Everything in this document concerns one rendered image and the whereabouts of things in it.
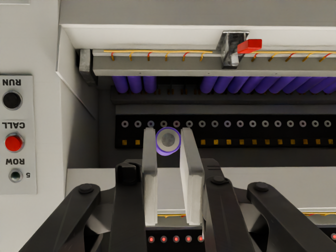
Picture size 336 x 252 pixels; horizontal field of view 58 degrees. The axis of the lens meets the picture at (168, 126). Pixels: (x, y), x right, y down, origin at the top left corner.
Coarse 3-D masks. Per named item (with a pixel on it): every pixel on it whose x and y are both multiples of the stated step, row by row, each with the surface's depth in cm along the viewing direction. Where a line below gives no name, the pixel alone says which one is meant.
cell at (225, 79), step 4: (220, 76) 40; (224, 76) 39; (228, 76) 39; (232, 76) 39; (216, 80) 42; (220, 80) 41; (224, 80) 40; (228, 80) 40; (216, 84) 43; (220, 84) 42; (224, 84) 41; (228, 84) 42; (216, 88) 44; (220, 88) 43; (224, 88) 43; (220, 92) 44
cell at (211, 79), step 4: (204, 76) 40; (208, 76) 39; (212, 76) 39; (216, 76) 39; (204, 80) 41; (208, 80) 40; (212, 80) 40; (200, 84) 44; (204, 84) 42; (208, 84) 41; (212, 84) 41; (200, 88) 44; (204, 88) 43; (208, 88) 43; (204, 92) 44; (208, 92) 45
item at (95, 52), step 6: (96, 54) 35; (102, 54) 35; (108, 54) 35; (114, 54) 35; (120, 54) 35; (126, 54) 35; (132, 54) 35; (138, 54) 35; (144, 54) 35; (150, 54) 35; (156, 54) 35; (162, 54) 35; (168, 54) 35; (174, 54) 35; (180, 54) 35; (186, 54) 35; (192, 54) 35; (198, 54) 35; (204, 54) 35; (210, 54) 35; (216, 54) 35; (246, 54) 36; (252, 54) 36; (258, 54) 36; (264, 54) 36; (270, 54) 36; (276, 54) 36; (282, 54) 36; (288, 54) 36; (294, 54) 36; (300, 54) 36; (306, 54) 36; (312, 54) 36; (318, 54) 36; (324, 54) 36; (330, 54) 36
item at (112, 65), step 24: (96, 72) 36; (120, 72) 36; (144, 72) 36; (168, 72) 36; (192, 72) 36; (216, 72) 36; (240, 72) 36; (264, 72) 36; (288, 72) 36; (312, 72) 36
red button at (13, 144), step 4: (8, 136) 30; (12, 136) 30; (16, 136) 30; (8, 140) 30; (12, 140) 30; (16, 140) 30; (20, 140) 30; (8, 144) 30; (12, 144) 30; (16, 144) 30; (20, 144) 30; (8, 148) 30; (12, 148) 30; (16, 148) 30
